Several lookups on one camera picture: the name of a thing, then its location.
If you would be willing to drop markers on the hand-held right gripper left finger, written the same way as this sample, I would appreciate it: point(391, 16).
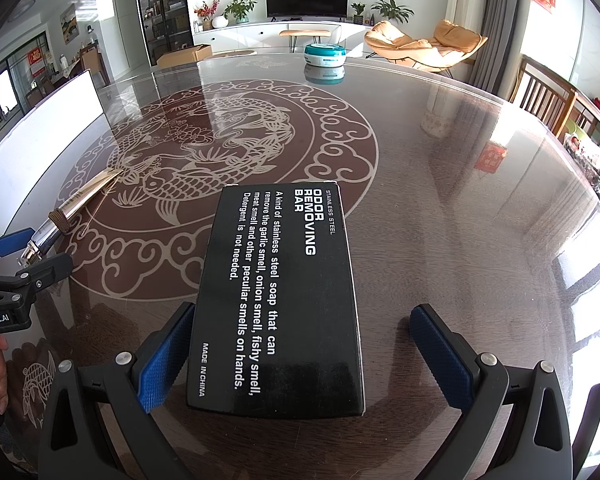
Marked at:
point(160, 365)

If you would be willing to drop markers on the black cardboard box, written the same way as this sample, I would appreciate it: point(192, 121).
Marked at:
point(280, 320)

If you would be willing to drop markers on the wooden slatted chair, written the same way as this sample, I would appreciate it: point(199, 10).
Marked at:
point(540, 95)
point(597, 130)

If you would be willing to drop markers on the dark glass display cabinet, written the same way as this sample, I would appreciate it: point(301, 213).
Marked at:
point(162, 10)

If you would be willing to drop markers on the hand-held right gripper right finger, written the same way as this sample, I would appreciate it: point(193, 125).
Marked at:
point(440, 360)

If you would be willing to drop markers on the teal round box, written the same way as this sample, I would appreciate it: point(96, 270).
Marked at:
point(325, 55)

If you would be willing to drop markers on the round floor cushion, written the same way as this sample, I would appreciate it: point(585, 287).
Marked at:
point(232, 53)

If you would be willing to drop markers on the red door sign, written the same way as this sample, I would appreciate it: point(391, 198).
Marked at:
point(36, 62)

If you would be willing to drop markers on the orange lounge chair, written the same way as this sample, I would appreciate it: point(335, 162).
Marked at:
point(425, 47)

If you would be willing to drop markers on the green potted plant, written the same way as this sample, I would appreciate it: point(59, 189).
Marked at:
point(240, 9)

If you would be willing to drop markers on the white sheer curtain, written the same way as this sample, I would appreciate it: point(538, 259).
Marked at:
point(466, 0)

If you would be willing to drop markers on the small potted plant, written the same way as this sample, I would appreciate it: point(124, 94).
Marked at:
point(358, 11)

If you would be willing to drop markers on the round ceiling lamp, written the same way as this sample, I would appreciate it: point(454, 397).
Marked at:
point(20, 12)

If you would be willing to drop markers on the wooden bench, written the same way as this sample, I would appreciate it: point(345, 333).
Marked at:
point(305, 33)

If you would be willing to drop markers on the white television cabinet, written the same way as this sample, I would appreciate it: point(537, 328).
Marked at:
point(250, 35)

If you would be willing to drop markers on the wooden dining chair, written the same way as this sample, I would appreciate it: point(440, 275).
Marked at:
point(95, 65)

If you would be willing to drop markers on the framed painting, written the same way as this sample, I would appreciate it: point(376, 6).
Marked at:
point(68, 24)

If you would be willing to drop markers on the grey curtain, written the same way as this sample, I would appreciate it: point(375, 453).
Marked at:
point(495, 30)

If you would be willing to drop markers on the brown cardboard box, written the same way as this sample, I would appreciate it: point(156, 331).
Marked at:
point(182, 56)

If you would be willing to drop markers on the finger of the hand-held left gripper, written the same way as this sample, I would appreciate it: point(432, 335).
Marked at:
point(12, 242)
point(45, 272)

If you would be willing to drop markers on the large leafy potted plant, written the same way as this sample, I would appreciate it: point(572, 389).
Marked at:
point(392, 9)

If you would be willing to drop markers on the assorted colourful clutter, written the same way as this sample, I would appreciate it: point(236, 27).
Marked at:
point(595, 170)

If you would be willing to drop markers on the white round vase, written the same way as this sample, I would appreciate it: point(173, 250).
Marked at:
point(220, 22)

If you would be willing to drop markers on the white container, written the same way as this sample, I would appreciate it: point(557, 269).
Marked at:
point(40, 160)

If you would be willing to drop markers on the red flower arrangement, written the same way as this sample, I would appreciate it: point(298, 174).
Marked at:
point(206, 12)

